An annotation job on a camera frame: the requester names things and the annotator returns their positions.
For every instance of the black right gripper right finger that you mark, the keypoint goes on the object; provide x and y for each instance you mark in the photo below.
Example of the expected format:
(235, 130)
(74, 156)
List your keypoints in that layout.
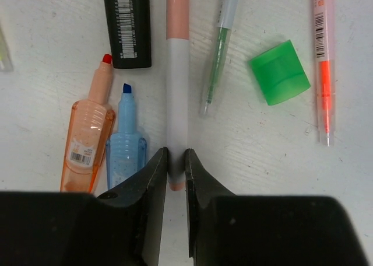
(206, 245)

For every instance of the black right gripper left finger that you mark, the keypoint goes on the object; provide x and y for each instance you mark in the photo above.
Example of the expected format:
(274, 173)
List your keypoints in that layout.
(123, 226)

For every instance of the pink and white pen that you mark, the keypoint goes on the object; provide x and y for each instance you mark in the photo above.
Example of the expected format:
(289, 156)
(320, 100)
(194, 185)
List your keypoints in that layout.
(177, 88)

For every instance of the blue transparent highlighter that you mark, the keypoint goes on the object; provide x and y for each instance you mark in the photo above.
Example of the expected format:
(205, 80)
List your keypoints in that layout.
(126, 148)

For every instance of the orange transparent highlighter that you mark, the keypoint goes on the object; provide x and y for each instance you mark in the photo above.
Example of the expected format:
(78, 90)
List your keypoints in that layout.
(90, 125)

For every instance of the green translucent cap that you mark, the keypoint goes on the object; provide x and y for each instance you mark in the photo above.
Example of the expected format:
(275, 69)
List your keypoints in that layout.
(279, 73)

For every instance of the clear orange gel pen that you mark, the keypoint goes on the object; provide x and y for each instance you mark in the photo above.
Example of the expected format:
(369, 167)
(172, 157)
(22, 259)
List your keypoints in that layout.
(324, 50)

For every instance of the black highlighter green cap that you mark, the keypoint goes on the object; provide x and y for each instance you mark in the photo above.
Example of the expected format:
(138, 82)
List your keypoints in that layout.
(129, 31)

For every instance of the clear yellow gel pen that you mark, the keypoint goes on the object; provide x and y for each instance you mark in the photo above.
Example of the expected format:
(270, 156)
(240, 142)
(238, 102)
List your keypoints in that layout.
(5, 60)

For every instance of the clear green gel pen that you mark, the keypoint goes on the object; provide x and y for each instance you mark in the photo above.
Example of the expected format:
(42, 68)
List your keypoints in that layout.
(214, 70)

